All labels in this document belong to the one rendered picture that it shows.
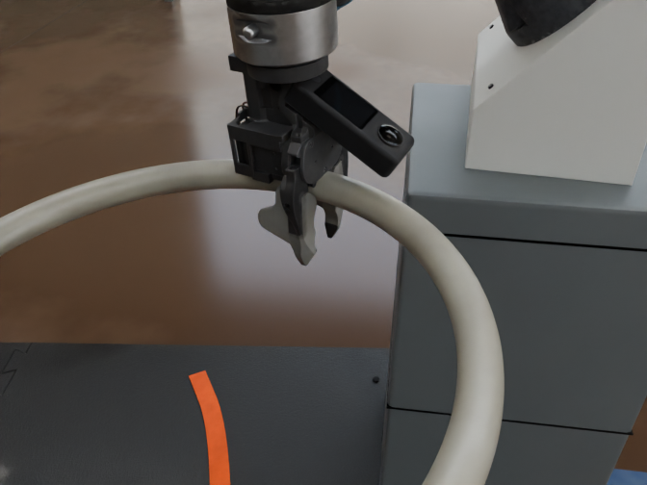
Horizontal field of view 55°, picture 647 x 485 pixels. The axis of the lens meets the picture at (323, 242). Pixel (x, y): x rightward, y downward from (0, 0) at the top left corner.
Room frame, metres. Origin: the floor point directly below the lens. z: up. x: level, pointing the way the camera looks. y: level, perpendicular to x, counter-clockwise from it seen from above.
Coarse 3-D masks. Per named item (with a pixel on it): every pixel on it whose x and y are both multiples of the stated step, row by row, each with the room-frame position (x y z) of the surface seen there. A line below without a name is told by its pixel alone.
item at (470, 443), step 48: (96, 192) 0.52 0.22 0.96; (144, 192) 0.53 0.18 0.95; (336, 192) 0.50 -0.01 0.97; (384, 192) 0.48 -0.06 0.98; (0, 240) 0.46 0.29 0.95; (432, 240) 0.41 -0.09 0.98; (480, 288) 0.35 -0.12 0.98; (480, 336) 0.30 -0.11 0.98; (480, 384) 0.26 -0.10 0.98; (480, 432) 0.23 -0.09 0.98; (432, 480) 0.20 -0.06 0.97; (480, 480) 0.20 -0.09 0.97
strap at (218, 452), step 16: (192, 384) 1.11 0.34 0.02; (208, 384) 1.11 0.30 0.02; (208, 400) 1.06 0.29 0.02; (208, 416) 1.01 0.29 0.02; (208, 432) 0.96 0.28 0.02; (224, 432) 0.96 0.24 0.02; (208, 448) 0.91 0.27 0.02; (224, 448) 0.91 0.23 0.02; (224, 464) 0.87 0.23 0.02; (224, 480) 0.83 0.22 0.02
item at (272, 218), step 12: (276, 192) 0.51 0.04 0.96; (276, 204) 0.51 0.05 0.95; (312, 204) 0.50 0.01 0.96; (264, 216) 0.52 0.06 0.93; (276, 216) 0.51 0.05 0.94; (312, 216) 0.50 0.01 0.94; (276, 228) 0.51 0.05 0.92; (312, 228) 0.50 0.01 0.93; (288, 240) 0.50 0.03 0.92; (300, 240) 0.49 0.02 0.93; (312, 240) 0.50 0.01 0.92; (300, 252) 0.49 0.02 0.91; (312, 252) 0.50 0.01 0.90
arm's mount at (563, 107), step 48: (624, 0) 0.74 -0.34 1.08; (480, 48) 0.99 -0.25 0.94; (528, 48) 0.81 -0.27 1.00; (576, 48) 0.74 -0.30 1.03; (624, 48) 0.73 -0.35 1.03; (480, 96) 0.79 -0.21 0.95; (528, 96) 0.75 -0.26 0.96; (576, 96) 0.74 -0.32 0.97; (624, 96) 0.73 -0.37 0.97; (480, 144) 0.76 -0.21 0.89; (528, 144) 0.75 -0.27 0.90; (576, 144) 0.74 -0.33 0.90; (624, 144) 0.73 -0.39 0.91
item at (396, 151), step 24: (288, 96) 0.51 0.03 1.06; (312, 96) 0.50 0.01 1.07; (336, 96) 0.51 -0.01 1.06; (360, 96) 0.53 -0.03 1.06; (312, 120) 0.50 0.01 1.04; (336, 120) 0.49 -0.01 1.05; (360, 120) 0.50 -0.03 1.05; (384, 120) 0.51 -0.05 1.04; (360, 144) 0.48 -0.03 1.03; (384, 144) 0.48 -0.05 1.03; (408, 144) 0.49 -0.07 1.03; (384, 168) 0.47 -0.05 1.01
